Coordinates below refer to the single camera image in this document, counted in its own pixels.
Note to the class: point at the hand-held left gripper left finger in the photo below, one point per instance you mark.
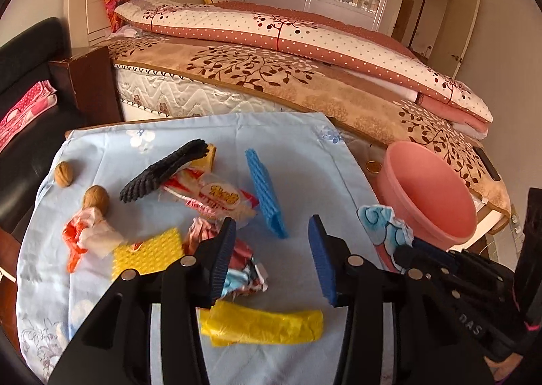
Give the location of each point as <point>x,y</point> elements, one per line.
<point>222,253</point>

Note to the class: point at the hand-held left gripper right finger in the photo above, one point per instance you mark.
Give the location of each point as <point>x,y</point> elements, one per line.
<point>322,262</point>

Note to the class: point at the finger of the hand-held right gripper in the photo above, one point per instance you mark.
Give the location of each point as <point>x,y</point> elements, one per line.
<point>449,256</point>
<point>427,264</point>

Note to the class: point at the clear red white snack wrapper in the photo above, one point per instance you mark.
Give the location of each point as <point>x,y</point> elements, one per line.
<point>216,194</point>

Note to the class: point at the blue cloud pattern wrapper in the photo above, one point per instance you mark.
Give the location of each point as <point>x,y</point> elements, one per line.
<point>381,224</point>

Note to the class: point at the pink plastic bin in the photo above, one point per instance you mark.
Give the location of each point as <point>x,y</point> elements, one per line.
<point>423,194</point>

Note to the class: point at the yellow plastic bag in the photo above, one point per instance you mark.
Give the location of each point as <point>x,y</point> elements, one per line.
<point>262,323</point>

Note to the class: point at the black bristly brush strip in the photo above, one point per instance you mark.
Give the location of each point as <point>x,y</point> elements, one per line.
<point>156,175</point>

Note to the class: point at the white tissue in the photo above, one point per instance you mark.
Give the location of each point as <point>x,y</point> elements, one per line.
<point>101,241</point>

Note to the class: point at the orange wrapper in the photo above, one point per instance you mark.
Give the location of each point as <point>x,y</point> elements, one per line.
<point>74,236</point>

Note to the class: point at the blue ribbed sponge cloth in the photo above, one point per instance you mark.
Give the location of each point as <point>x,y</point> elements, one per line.
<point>264,194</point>

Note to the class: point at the yellow bumpy sponge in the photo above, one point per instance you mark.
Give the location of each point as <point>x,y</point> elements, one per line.
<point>148,253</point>

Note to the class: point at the light blue floral cloth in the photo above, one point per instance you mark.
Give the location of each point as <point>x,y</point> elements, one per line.
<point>296,181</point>

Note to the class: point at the orange peel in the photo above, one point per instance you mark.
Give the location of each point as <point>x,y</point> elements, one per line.
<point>206,158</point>

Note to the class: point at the black phone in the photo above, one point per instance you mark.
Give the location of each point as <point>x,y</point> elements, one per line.
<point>487,164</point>

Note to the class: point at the brown walnut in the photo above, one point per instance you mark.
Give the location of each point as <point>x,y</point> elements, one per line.
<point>64,174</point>
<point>96,198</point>

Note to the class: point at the pink folded blanket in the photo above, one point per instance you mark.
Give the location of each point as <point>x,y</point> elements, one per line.
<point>457,116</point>

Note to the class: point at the brown leaf pattern blanket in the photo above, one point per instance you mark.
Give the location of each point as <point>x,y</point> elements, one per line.
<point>296,84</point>

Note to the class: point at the black sofa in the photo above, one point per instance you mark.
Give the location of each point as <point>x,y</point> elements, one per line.
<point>25,181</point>

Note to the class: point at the dark wooden nightstand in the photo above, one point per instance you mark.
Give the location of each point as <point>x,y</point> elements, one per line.
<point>89,80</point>

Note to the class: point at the cream door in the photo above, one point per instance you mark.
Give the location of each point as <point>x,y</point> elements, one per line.
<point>468,33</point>

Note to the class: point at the polka dot tree quilt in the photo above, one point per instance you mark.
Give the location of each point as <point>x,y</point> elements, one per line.
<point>254,25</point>

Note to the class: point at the pink patterned cloth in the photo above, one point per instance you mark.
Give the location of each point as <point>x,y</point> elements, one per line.
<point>25,109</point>

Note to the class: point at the wooden bed frame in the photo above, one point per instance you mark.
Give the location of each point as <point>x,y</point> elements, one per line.
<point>493,219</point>

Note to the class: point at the white wall socket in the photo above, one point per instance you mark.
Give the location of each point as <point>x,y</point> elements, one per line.
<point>517,222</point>

